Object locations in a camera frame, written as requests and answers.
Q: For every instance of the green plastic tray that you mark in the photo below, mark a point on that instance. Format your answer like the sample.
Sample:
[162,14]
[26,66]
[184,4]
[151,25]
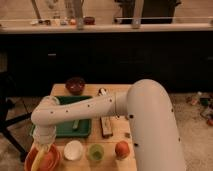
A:
[64,130]

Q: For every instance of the brown wooden block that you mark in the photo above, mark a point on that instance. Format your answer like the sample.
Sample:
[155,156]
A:
[106,127]

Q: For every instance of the orange red bowl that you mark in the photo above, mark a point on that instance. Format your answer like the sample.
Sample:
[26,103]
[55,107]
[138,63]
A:
[48,163]

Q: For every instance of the white small bowl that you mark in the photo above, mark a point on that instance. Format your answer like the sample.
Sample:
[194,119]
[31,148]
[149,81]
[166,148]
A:
[73,150]

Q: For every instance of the black chair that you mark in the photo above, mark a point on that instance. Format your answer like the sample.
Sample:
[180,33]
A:
[6,104]

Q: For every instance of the orange red apple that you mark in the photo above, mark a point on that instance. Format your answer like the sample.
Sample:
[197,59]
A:
[122,149]

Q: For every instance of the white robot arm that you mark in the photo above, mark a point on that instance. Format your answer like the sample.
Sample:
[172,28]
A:
[157,144]

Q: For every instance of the dark red bowl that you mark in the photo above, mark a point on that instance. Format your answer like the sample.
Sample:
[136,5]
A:
[75,85]

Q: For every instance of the green cup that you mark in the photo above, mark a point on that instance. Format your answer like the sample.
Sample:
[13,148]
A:
[95,152]

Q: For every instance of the red bowl on counter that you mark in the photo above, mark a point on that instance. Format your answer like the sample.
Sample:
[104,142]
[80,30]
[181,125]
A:
[89,20]

